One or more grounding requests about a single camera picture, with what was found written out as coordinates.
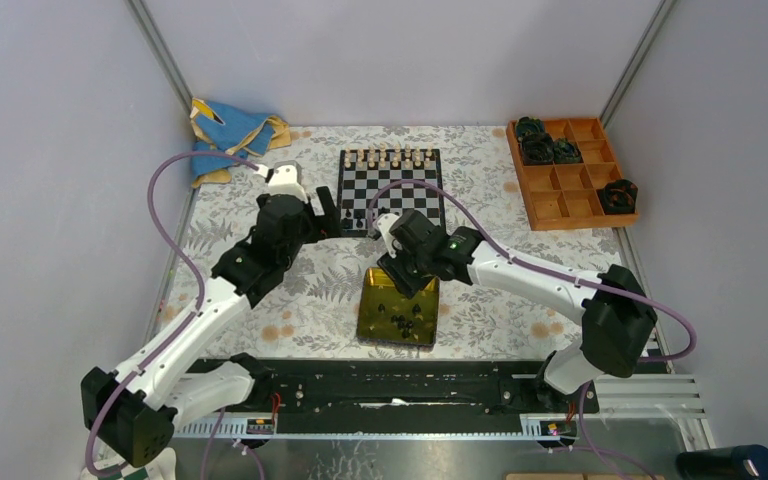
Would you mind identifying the black white chess board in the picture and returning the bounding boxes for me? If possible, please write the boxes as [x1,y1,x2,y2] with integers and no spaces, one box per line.
[337,163,446,238]

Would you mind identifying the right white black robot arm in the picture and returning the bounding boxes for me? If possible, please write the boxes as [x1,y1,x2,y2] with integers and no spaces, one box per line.
[374,209,657,412]

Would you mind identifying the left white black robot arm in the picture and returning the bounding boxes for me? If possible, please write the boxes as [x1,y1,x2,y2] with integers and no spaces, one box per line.
[80,186,341,467]

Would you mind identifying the black chess pieces in tray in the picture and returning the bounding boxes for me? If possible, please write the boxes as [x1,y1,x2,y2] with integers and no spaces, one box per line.
[370,303,422,340]

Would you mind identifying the row of white chess pieces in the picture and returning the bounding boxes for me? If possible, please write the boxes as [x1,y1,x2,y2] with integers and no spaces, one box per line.
[338,146,441,171]

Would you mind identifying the yellow metal tray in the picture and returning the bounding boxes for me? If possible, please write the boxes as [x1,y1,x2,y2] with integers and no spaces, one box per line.
[356,267,440,349]

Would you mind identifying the floral patterned table mat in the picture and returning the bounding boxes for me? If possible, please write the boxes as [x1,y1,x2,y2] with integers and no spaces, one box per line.
[152,124,650,362]

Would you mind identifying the blue yellow cloth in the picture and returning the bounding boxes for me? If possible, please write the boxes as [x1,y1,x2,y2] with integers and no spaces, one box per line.
[189,98,292,188]

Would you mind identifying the orange compartment organizer tray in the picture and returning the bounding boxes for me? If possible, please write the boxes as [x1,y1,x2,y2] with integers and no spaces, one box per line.
[506,117,639,231]

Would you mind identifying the black coiled part middle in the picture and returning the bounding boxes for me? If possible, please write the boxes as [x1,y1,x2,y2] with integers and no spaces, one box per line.
[519,132,555,166]

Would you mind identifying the black coiled part top left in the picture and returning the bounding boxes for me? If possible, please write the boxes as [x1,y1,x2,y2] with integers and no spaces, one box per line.
[514,116,546,138]

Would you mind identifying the black coiled part in organizer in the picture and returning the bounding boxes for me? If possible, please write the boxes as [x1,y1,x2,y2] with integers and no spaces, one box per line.
[553,137,583,165]

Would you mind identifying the black part at tray edge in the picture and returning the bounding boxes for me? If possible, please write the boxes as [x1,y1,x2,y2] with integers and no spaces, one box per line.
[597,179,638,215]

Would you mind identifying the green white checkered paper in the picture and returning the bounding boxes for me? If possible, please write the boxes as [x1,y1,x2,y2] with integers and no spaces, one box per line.
[78,447,177,480]

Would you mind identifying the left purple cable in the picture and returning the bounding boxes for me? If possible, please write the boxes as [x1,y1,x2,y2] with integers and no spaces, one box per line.
[84,150,273,480]

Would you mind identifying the purple cable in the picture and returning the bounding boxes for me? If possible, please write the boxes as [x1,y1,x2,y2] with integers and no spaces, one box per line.
[365,179,699,480]
[84,150,273,480]

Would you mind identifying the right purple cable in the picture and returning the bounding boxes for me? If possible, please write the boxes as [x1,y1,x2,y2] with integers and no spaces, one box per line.
[365,179,699,480]

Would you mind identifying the black mounting base rail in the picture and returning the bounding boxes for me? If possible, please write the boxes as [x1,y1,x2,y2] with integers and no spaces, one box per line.
[228,357,598,414]

